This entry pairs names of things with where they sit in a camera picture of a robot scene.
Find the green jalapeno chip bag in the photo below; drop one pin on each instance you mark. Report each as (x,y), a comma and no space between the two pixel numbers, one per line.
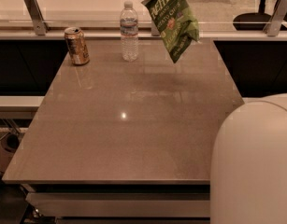
(176,24)

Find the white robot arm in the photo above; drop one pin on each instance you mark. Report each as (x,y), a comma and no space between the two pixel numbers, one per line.
(238,149)

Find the clear plastic water bottle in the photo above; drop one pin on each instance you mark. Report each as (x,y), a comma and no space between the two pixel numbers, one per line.
(129,32)

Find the black office chair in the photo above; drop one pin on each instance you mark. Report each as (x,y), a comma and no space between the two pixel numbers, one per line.
(253,21)

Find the gold soda can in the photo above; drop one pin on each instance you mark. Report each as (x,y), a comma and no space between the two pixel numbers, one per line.
(76,44)

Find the glass railing panel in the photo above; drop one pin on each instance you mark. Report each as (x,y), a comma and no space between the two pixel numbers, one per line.
(213,15)

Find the right metal railing bracket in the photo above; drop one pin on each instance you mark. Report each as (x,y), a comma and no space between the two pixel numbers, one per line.
(272,28)

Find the left metal railing bracket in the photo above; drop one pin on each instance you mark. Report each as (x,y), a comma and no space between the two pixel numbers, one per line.
(40,27)

